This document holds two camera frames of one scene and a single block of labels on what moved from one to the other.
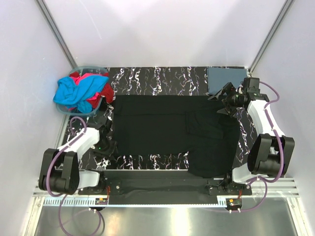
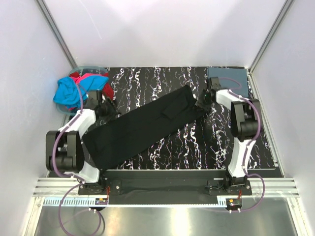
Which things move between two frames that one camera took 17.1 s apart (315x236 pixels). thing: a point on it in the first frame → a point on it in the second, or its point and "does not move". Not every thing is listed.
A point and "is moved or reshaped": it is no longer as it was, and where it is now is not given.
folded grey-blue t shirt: (218, 78) does not move
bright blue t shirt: (69, 93) does not move
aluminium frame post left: (57, 34) does not move
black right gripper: (230, 90) → (199, 103)
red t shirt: (107, 91) does not move
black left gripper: (111, 149) → (113, 111)
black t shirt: (191, 124) is moved or reshaped
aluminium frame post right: (287, 5) does not move
